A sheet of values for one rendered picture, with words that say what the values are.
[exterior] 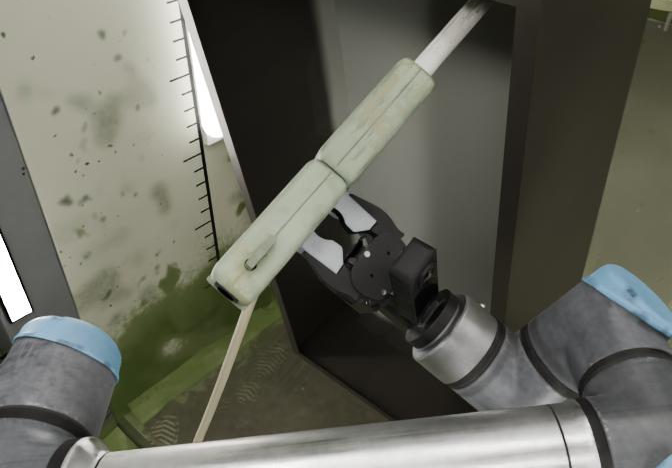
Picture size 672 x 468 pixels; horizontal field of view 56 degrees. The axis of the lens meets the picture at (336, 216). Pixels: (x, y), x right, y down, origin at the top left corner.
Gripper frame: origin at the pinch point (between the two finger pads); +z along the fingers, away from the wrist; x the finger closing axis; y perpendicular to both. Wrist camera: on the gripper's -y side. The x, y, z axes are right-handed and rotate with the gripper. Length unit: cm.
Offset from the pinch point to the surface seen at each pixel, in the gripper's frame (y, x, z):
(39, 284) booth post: 114, -27, 35
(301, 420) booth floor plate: 148, -12, -49
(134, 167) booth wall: 110, 11, 37
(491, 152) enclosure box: 46, 48, -24
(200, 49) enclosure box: 37, 21, 27
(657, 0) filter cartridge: 60, 121, -39
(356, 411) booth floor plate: 146, 2, -62
